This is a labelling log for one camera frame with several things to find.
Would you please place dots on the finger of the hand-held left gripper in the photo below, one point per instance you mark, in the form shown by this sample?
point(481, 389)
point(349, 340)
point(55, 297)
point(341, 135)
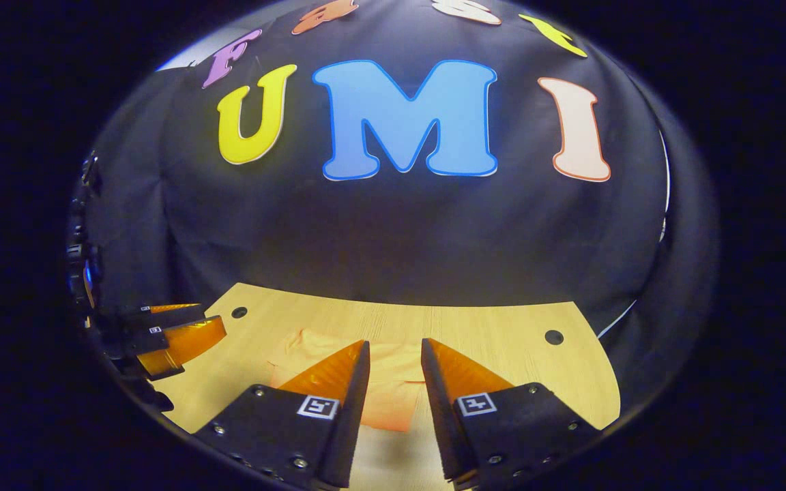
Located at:
point(188, 341)
point(175, 315)

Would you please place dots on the black backdrop cloth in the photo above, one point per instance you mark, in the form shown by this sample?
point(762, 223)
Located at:
point(400, 232)

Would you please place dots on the orange T-shirt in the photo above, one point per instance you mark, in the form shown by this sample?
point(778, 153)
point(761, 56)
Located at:
point(393, 382)

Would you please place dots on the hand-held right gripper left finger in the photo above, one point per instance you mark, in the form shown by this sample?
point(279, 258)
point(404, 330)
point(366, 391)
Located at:
point(351, 416)

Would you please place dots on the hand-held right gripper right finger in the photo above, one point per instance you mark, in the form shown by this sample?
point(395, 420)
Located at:
point(439, 416)

